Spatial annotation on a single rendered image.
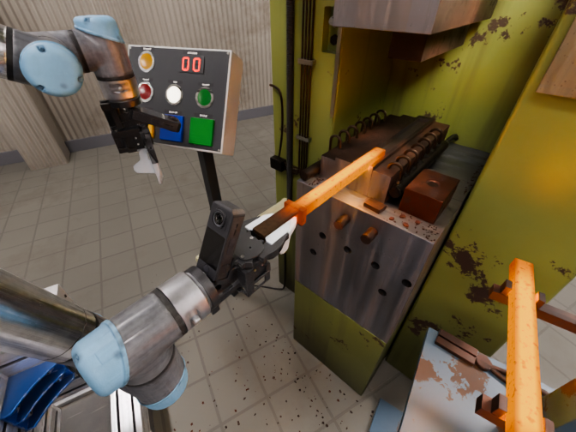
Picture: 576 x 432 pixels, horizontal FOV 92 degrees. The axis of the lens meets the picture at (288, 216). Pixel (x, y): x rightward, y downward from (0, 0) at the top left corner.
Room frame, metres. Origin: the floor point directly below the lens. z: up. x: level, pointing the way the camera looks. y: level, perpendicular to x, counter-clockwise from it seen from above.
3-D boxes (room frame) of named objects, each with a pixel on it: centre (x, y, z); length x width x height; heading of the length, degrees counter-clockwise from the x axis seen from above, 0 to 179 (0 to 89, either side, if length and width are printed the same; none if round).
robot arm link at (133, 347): (0.17, 0.20, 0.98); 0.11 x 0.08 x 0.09; 139
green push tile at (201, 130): (0.78, 0.25, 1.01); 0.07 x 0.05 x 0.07; 73
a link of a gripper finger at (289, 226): (0.36, 0.01, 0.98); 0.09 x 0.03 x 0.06; 136
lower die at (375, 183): (0.77, -0.30, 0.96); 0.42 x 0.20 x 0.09; 138
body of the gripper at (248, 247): (0.29, 0.09, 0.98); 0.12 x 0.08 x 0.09; 139
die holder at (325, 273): (0.74, -0.35, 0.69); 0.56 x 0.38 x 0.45; 138
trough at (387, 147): (0.76, -0.32, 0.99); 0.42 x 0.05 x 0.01; 138
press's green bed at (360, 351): (0.74, -0.35, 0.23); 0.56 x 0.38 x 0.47; 138
